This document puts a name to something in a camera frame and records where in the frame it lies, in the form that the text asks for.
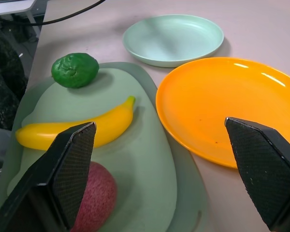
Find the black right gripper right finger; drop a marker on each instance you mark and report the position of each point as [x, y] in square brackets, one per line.
[263, 169]

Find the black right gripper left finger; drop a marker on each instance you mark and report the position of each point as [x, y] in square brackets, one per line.
[62, 174]

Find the red toy fruit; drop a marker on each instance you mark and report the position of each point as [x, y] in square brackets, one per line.
[99, 198]

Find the orange plate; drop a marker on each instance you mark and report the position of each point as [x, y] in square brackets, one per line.
[203, 101]

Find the light green plate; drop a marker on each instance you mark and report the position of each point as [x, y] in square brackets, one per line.
[173, 39]

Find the yellow toy banana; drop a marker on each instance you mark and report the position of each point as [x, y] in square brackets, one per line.
[111, 123]

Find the pale green serving tray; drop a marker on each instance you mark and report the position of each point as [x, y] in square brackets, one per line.
[140, 154]

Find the green toy lime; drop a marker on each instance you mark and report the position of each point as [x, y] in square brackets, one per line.
[75, 70]

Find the white table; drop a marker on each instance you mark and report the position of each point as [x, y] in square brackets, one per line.
[12, 7]

